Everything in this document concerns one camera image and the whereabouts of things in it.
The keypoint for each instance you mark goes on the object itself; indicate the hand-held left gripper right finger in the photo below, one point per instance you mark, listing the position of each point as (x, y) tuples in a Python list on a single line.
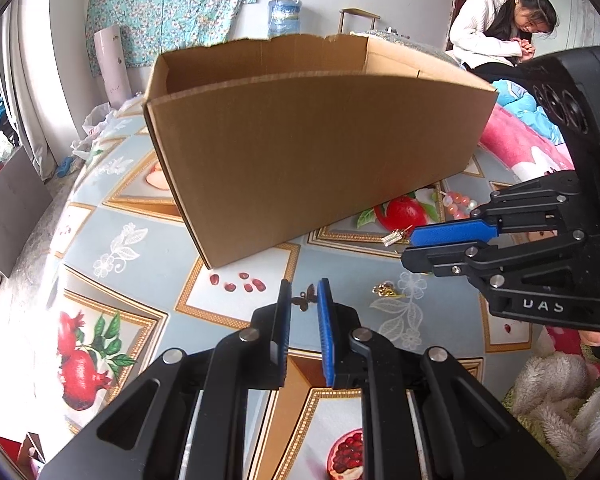
[(326, 335)]

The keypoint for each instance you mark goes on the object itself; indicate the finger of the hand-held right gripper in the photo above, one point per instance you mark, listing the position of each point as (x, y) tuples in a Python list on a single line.
[(440, 260), (450, 232)]

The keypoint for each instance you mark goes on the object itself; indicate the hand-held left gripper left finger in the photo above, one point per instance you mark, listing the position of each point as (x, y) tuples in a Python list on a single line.
[(281, 335)]

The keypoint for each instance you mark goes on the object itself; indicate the dark butterfly hair clip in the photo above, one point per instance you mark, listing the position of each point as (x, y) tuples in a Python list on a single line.
[(304, 299)]

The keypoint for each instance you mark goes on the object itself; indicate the silver rectangular charm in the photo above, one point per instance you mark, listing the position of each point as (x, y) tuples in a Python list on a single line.
[(394, 237)]

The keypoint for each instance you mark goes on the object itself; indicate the gold earring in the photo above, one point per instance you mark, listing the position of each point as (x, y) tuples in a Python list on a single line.
[(385, 290)]

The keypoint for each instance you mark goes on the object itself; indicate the brown cardboard box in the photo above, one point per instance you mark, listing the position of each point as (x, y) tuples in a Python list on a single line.
[(305, 160)]

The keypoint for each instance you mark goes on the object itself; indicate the pink floral blanket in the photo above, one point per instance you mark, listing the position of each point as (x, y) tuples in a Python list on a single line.
[(520, 145)]

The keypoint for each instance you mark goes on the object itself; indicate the blue quilt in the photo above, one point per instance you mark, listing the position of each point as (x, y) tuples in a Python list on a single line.
[(525, 105)]

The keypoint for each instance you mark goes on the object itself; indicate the white green fuzzy blanket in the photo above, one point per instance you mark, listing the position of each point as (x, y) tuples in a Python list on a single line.
[(555, 400)]

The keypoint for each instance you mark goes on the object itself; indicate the grey floral pillow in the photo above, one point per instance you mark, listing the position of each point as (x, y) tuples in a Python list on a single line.
[(420, 47)]

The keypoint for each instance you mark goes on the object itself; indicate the fruit printed tablecloth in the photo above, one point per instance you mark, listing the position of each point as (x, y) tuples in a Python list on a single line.
[(130, 220)]

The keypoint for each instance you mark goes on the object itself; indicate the wooden chair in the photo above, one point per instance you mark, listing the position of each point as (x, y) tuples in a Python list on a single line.
[(358, 11)]

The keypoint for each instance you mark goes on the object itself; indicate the blue water dispenser bottle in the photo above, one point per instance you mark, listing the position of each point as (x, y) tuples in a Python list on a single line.
[(284, 17)]

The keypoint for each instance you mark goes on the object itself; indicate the blue slipper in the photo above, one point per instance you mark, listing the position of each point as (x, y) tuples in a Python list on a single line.
[(65, 166)]

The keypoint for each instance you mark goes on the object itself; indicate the white plastic bag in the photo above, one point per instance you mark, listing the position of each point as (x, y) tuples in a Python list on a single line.
[(97, 125)]

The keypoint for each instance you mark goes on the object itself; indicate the grey board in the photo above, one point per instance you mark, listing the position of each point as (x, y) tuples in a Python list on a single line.
[(10, 210)]

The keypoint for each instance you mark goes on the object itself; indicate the pale pink rolled mat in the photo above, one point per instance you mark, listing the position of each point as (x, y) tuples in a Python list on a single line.
[(111, 65)]

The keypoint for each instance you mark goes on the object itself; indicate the pale curtain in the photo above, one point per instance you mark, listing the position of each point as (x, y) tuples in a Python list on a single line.
[(30, 85)]

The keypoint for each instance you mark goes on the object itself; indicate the teal floral wall cloth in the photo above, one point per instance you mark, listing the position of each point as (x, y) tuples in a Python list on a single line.
[(170, 5)]

